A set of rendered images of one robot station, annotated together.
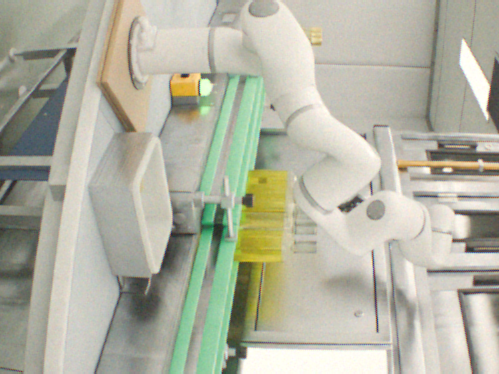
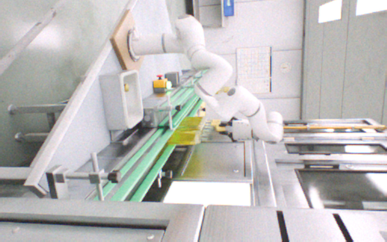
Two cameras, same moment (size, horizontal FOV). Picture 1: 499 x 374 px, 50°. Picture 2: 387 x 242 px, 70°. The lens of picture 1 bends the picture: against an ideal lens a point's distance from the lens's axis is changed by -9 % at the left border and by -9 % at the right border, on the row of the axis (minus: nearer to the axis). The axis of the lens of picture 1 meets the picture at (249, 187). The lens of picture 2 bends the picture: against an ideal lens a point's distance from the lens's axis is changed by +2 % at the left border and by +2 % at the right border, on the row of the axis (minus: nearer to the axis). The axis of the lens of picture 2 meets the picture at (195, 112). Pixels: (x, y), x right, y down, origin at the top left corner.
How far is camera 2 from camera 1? 0.54 m
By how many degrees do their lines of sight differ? 22
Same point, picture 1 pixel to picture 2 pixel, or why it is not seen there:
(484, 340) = (314, 189)
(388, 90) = not seen: hidden behind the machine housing
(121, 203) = (114, 84)
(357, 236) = (223, 105)
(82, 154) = (98, 64)
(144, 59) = (134, 44)
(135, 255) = (119, 116)
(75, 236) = (87, 90)
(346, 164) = (215, 67)
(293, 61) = (193, 29)
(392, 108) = not seen: hidden behind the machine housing
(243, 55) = (177, 42)
